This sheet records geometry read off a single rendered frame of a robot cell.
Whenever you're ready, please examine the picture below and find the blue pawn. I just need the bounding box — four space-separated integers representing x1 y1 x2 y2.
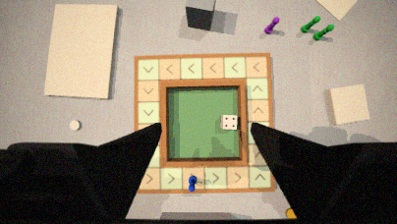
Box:
189 176 197 192

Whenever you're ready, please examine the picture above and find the green game pawn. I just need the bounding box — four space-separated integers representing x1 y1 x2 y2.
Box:
312 25 334 41
301 16 320 33

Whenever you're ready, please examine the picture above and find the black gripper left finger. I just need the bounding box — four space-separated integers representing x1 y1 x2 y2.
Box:
7 123 162 219

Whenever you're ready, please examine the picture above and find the white die with black pips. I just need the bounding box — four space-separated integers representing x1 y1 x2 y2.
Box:
220 115 237 130

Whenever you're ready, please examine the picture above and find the purple game pawn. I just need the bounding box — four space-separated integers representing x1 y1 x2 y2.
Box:
264 18 280 34

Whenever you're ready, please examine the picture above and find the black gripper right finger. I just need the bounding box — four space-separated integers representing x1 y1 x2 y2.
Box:
251 123 397 218

